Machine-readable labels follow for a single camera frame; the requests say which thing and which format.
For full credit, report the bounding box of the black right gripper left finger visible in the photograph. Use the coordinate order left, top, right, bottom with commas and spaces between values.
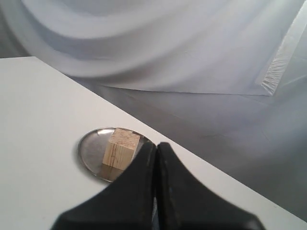
52, 142, 156, 230

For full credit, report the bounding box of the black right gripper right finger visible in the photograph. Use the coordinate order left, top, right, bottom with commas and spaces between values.
156, 142, 260, 230

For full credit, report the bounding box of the light wooden block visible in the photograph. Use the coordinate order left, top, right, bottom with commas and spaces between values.
102, 128, 140, 170

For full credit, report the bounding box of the round stainless steel plate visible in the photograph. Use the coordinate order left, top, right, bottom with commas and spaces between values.
77, 127, 153, 182

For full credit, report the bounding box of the white backdrop cloth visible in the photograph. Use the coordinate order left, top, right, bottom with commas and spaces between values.
0, 0, 307, 219

